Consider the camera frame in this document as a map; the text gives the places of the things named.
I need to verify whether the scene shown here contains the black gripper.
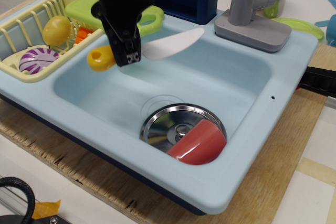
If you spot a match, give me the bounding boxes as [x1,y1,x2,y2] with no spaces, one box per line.
[91,0,153,67]

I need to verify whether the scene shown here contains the yellow handled toy knife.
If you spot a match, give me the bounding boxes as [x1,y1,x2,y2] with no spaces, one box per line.
[87,28,205,72]

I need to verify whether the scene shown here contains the green plastic cutting board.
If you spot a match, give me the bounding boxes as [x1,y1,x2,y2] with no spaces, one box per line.
[65,0,164,37]

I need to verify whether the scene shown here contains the wooden base board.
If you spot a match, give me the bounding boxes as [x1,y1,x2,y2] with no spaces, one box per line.
[0,42,336,224]

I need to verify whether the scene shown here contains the orange toy carrot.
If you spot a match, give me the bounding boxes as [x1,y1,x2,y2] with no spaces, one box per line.
[74,27,93,44]

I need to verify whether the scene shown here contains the yellow toy potato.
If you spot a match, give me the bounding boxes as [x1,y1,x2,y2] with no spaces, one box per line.
[42,15,71,47]

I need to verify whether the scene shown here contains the steel pot lid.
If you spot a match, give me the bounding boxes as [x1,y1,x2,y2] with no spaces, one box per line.
[140,103,227,153]

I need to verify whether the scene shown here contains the cream dish rack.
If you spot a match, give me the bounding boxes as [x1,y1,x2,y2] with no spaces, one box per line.
[1,0,103,83]

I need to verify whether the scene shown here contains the purple toy cabbage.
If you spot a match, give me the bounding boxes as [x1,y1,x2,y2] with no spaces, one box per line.
[18,47,59,74]

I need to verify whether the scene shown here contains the light blue toy sink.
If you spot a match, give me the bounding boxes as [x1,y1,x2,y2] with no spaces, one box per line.
[1,22,318,215]

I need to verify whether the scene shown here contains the grey toy faucet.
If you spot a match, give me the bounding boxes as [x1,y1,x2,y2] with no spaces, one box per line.
[214,0,292,53]

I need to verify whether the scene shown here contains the red plastic cup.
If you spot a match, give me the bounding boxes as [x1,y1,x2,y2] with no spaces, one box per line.
[166,120,227,165]

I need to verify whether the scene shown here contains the green plastic plate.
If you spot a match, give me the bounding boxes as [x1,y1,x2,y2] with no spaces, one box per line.
[272,18,324,41]

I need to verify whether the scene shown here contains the orange tape piece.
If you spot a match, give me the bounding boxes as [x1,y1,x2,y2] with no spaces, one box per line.
[31,200,61,220]

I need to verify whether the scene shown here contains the black clamp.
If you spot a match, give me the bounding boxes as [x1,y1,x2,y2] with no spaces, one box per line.
[297,67,335,98]

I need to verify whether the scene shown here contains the black cable loop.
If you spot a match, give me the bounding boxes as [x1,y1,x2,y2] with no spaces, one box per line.
[0,177,36,224]

